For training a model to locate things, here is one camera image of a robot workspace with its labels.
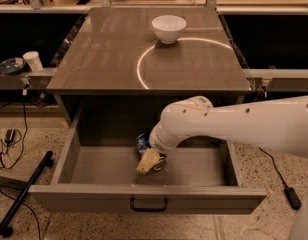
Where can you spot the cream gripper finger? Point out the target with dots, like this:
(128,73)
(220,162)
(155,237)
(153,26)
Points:
(148,162)

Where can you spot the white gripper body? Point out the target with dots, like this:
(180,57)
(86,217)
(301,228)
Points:
(159,144)

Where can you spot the blue pepsi can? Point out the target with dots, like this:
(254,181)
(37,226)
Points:
(142,144)

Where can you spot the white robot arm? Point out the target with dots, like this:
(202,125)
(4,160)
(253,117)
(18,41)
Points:
(278,125)

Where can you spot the grey open drawer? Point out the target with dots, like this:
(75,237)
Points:
(96,171)

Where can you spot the grey cabinet counter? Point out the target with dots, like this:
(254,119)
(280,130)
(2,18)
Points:
(116,51)

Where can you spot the white ceramic bowl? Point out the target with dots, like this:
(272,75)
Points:
(168,28)

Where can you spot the black power adapter right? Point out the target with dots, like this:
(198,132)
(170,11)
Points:
(292,197)

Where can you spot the black power adapter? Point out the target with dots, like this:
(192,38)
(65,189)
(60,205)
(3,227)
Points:
(9,137)
(292,197)

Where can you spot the black power adapter left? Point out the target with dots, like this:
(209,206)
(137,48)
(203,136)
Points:
(9,137)

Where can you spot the white paper cup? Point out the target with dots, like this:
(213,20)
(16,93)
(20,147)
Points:
(33,60)

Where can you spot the black bar on floor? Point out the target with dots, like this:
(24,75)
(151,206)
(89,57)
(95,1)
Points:
(5,228)

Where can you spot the dark blue plate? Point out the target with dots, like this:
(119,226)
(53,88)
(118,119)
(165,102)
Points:
(12,66)

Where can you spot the black drawer handle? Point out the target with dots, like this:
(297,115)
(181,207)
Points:
(149,205)

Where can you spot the metal shelf rail right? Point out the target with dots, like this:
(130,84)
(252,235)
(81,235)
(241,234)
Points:
(278,80)

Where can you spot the metal shelf rail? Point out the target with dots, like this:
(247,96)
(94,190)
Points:
(278,80)
(27,80)

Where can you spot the metal shelf rail left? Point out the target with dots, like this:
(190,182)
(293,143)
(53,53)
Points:
(27,80)

